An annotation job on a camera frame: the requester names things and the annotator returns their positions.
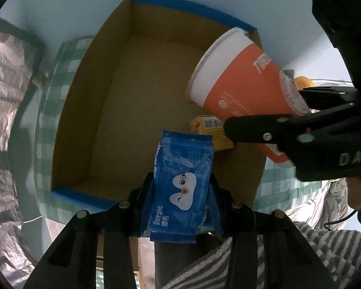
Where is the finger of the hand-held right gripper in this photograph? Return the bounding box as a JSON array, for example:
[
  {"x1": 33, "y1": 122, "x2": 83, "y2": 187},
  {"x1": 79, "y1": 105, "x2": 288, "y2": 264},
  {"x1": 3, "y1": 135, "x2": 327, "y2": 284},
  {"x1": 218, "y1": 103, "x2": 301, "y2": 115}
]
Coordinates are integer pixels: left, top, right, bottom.
[
  {"x1": 297, "y1": 86, "x2": 358, "y2": 111},
  {"x1": 224, "y1": 102, "x2": 359, "y2": 145}
]

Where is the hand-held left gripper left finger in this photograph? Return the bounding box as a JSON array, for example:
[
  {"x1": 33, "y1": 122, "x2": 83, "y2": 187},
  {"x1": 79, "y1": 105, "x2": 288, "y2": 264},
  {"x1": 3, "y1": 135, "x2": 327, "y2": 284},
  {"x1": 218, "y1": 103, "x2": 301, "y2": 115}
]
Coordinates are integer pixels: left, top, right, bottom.
[{"x1": 23, "y1": 172, "x2": 155, "y2": 289}]

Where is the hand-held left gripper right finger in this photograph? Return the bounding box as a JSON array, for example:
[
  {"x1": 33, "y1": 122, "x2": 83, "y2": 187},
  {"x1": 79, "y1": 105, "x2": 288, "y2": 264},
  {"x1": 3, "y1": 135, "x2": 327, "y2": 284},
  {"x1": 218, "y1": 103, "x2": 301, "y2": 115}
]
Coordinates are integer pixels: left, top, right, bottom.
[{"x1": 207, "y1": 174, "x2": 338, "y2": 289}]

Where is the orange paper cup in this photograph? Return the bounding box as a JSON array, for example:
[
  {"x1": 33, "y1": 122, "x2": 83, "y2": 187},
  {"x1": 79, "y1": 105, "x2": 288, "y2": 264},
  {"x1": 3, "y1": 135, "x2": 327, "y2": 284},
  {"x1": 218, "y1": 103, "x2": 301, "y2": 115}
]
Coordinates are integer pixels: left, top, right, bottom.
[{"x1": 185, "y1": 26, "x2": 312, "y2": 169}]

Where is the blue wet wipes packet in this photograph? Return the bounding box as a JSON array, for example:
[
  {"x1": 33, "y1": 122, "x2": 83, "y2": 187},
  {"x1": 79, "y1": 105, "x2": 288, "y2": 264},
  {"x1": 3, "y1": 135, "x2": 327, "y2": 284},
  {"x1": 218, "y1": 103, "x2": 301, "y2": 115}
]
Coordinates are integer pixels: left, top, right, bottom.
[{"x1": 139, "y1": 129, "x2": 214, "y2": 244}]

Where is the cardboard box with blue edges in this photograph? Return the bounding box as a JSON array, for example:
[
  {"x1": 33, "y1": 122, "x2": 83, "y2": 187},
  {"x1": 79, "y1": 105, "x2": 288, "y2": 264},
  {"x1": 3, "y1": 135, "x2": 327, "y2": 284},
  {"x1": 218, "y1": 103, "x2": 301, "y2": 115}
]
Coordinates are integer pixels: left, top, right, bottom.
[{"x1": 50, "y1": 0, "x2": 267, "y2": 215}]

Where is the person's right hand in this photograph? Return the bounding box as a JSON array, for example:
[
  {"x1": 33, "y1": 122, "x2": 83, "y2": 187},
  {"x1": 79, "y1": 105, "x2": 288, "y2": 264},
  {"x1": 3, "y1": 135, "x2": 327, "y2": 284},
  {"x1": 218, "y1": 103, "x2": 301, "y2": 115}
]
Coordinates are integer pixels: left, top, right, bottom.
[{"x1": 346, "y1": 175, "x2": 361, "y2": 215}]

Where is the yellow round object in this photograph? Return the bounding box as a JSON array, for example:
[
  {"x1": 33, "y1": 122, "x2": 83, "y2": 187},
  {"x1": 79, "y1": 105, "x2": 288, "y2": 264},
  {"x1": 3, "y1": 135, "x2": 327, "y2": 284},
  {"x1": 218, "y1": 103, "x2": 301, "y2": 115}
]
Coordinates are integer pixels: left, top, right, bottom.
[{"x1": 294, "y1": 76, "x2": 316, "y2": 90}]

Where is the small yellow box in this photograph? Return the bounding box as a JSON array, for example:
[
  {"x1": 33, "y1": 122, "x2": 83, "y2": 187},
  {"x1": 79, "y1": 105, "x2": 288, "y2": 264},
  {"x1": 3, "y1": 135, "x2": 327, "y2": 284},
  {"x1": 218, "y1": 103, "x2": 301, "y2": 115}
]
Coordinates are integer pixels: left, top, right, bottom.
[{"x1": 189, "y1": 114, "x2": 236, "y2": 152}]

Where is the crinkled silver foil sheet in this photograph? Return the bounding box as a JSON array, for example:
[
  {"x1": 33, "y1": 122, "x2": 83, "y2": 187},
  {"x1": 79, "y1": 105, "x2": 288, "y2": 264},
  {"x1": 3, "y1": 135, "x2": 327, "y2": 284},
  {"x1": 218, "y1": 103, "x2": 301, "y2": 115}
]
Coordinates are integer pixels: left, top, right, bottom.
[
  {"x1": 0, "y1": 18, "x2": 49, "y2": 280},
  {"x1": 284, "y1": 179, "x2": 350, "y2": 232}
]

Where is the grey striped cloth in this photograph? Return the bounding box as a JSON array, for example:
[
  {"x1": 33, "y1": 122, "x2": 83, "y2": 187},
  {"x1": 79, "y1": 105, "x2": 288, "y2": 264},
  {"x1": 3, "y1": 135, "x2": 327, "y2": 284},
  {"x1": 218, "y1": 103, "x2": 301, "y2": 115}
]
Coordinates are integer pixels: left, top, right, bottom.
[{"x1": 165, "y1": 221, "x2": 361, "y2": 289}]

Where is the green checked cloth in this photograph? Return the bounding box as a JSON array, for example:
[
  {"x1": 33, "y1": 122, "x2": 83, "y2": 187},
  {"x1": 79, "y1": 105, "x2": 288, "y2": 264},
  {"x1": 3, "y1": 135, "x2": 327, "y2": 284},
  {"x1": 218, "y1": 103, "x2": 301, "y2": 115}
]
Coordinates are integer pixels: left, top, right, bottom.
[{"x1": 32, "y1": 35, "x2": 334, "y2": 289}]

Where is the thin black cable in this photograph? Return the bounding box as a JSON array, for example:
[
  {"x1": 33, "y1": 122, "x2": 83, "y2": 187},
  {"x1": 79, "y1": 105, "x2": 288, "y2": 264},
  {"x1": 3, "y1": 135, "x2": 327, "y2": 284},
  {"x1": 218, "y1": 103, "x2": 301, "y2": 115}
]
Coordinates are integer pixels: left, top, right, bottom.
[{"x1": 323, "y1": 209, "x2": 359, "y2": 232}]

